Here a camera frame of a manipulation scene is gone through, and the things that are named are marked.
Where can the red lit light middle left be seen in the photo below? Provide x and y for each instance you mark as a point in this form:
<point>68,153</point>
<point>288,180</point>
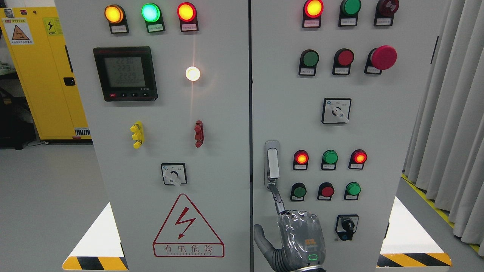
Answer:
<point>300,160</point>

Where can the upper right rotary selector switch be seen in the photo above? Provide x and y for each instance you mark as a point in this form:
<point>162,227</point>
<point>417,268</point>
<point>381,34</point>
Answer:
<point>336,110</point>

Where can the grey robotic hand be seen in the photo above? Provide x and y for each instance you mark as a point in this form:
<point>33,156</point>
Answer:
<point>301,236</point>

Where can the green light middle centre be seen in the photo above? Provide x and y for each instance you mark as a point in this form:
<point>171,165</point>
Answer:
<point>329,160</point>

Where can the red lit light middle right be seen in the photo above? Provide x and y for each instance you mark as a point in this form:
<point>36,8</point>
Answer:
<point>358,159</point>

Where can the grey curtain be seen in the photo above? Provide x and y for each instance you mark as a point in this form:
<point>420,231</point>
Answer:
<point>446,152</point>

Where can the yellow indicator light top left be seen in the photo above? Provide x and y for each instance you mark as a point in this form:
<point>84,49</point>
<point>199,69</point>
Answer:
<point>116,18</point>

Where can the white lit indicator light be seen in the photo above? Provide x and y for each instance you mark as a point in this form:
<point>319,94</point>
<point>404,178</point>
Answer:
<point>192,73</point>

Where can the green push button lower right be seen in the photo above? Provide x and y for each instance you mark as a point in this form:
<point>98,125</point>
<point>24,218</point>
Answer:
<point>352,191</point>

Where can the silver door swing handle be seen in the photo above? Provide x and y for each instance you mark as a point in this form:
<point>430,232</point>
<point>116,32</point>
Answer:
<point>271,169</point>

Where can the yellow safety cabinet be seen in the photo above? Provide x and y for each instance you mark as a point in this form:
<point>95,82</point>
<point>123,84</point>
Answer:
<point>37,45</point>

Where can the left grey cabinet door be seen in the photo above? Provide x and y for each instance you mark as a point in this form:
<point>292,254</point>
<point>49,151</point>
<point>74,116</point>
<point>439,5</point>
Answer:
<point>217,172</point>

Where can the red push button lower centre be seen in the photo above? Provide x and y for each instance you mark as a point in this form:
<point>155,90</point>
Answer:
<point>325,191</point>

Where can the red indicator light top left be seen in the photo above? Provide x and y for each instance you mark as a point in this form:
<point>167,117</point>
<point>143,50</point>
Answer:
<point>187,14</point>

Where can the green push button upper row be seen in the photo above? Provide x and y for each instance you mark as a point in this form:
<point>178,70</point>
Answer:
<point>308,63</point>

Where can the green unlit light top right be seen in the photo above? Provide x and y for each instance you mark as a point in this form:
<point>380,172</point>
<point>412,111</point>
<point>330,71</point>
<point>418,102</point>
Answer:
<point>349,10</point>

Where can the red emergency stop mushroom button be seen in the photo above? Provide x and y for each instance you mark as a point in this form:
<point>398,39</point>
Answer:
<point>379,59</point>

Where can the red push button upper row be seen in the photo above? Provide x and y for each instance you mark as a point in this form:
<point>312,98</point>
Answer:
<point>343,59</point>

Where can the grey cabinet door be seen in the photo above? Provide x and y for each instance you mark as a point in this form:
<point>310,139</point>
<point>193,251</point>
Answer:
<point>217,172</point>
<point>336,90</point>

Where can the green indicator light top left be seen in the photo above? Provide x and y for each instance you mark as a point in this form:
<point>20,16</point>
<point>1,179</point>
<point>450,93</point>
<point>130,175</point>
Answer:
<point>152,16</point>

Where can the black digital power meter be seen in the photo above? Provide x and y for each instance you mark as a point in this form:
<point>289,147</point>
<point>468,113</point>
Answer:
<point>126,73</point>

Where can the red triangle electric warning sign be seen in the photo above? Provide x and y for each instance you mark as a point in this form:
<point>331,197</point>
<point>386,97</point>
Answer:
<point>185,233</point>

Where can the right grey cabinet door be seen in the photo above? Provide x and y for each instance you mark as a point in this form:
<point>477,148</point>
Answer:
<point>336,90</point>

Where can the left door rotary selector switch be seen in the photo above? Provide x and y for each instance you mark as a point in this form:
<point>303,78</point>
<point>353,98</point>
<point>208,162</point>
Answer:
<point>174,173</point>

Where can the dark red buzzer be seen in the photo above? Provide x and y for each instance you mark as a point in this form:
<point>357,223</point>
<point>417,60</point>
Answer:
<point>384,13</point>

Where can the black key selector switch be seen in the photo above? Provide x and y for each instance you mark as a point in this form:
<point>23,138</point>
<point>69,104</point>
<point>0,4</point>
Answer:
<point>346,226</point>

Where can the red lit light top right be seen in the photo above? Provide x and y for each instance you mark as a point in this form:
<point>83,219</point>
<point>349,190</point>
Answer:
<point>313,10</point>

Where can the red lit light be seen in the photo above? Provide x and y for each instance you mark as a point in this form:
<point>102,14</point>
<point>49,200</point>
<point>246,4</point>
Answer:
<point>358,159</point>
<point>313,10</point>
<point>300,160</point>

